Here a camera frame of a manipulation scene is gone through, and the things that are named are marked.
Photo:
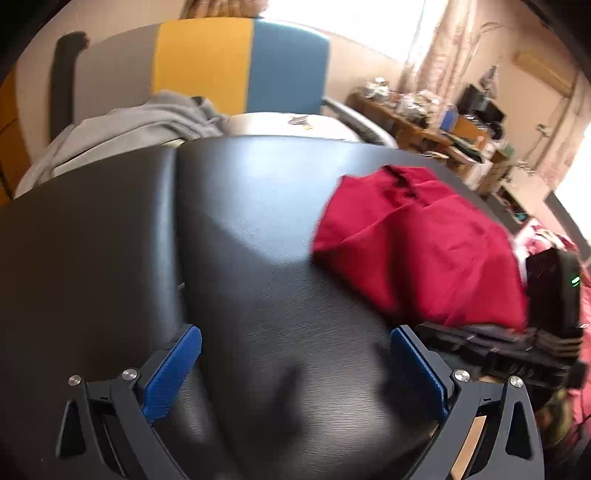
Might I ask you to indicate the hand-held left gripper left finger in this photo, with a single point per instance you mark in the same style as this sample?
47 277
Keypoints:
171 369

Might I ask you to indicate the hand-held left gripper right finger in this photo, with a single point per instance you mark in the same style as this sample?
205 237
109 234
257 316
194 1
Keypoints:
418 371

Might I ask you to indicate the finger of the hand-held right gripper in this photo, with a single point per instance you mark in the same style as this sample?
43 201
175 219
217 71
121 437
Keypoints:
466 331
498 360

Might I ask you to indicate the red knit sweater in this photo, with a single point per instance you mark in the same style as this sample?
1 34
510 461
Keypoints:
415 249

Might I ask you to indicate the pink red blanket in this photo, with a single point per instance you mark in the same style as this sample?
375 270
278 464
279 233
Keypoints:
542 235

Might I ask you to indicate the beige patterned curtain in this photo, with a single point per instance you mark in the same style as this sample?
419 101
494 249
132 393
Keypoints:
572 138
443 50

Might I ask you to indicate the black monitor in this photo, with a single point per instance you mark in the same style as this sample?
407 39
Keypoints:
480 104

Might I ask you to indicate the cluttered wooden desk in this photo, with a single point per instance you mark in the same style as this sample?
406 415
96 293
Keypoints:
415 131

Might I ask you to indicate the grey curved armrest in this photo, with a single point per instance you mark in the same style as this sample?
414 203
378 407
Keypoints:
362 121

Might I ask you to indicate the grey hoodie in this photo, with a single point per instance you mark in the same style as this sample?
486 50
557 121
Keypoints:
138 124

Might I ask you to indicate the white printed pillow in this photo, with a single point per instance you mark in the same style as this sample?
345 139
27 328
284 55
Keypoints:
286 125

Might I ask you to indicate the wooden wardrobe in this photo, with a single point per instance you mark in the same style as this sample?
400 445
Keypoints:
11 138

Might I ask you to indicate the grey yellow blue sofa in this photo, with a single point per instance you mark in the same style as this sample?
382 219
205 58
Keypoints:
203 60

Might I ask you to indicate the bright window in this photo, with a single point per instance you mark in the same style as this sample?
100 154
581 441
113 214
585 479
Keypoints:
360 23

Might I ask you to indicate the wall air conditioner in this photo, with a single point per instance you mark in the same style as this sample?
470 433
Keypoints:
545 70

